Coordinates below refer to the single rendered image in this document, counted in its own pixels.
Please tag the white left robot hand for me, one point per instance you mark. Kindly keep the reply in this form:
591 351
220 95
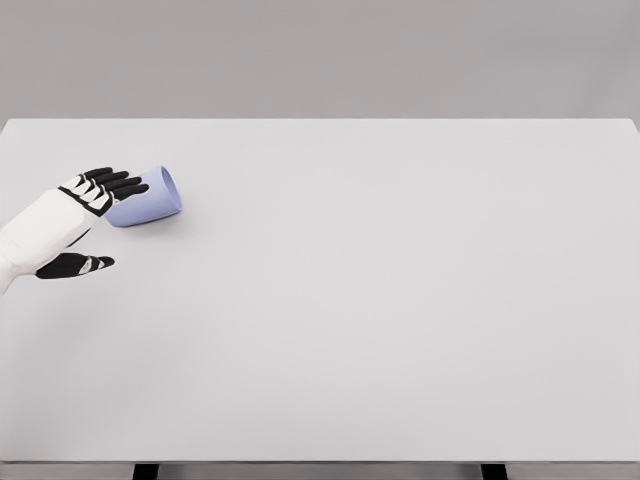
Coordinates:
52 220

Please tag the lavender cup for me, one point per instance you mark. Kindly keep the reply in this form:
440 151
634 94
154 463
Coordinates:
150 205

